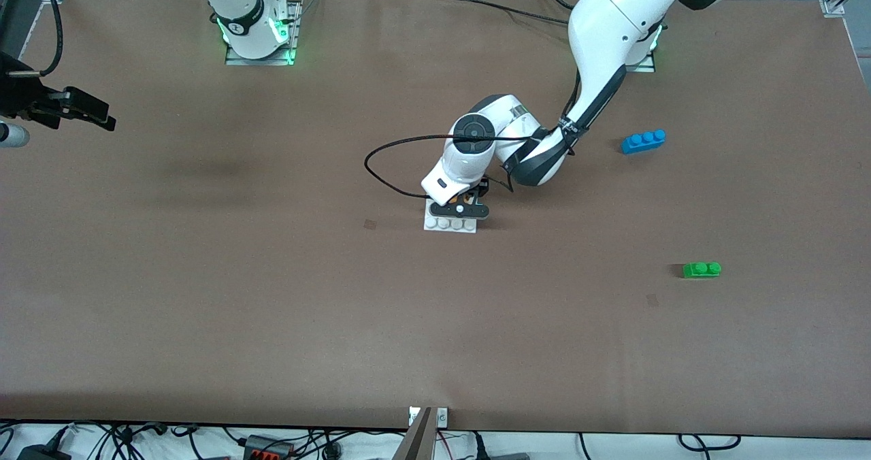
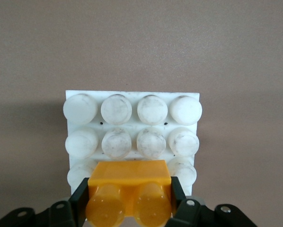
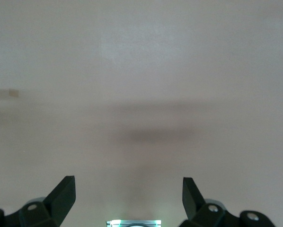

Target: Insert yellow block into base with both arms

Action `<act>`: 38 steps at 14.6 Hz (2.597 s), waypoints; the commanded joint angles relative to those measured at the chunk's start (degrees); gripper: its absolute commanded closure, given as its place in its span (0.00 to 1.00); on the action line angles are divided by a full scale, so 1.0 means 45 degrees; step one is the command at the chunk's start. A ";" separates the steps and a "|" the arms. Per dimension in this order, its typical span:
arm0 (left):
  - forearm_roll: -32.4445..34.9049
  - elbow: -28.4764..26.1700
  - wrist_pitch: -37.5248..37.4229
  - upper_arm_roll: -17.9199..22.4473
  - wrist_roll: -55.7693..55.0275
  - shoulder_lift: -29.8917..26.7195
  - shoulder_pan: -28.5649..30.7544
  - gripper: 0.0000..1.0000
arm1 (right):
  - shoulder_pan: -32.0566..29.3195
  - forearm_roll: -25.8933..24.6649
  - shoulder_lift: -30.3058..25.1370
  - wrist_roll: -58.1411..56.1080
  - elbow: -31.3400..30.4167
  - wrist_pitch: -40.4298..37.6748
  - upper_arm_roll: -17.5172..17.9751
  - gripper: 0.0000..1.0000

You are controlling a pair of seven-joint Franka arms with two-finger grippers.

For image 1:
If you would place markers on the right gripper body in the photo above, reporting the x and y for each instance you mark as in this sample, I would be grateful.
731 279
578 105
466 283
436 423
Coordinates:
20 99

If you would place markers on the white studded base plate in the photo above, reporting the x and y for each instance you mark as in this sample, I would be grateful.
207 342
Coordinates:
449 226

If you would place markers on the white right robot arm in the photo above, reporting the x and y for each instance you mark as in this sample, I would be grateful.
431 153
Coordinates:
238 11

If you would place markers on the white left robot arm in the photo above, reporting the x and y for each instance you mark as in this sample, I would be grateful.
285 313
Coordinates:
612 24

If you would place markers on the blue three-stud block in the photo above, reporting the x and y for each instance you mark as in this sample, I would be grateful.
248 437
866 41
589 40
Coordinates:
643 142

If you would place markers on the green two-stud block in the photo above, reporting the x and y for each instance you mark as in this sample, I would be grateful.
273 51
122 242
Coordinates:
704 271

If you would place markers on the black box with orange buttons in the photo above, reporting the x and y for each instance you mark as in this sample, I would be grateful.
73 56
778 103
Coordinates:
262 446

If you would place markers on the black power adapter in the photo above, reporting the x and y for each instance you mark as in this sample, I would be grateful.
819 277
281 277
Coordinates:
41 454

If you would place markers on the small metal clamp bracket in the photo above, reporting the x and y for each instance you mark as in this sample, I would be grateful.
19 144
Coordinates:
413 416
442 416

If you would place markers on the grey camera stand post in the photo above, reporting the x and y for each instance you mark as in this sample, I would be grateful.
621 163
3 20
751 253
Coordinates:
416 443

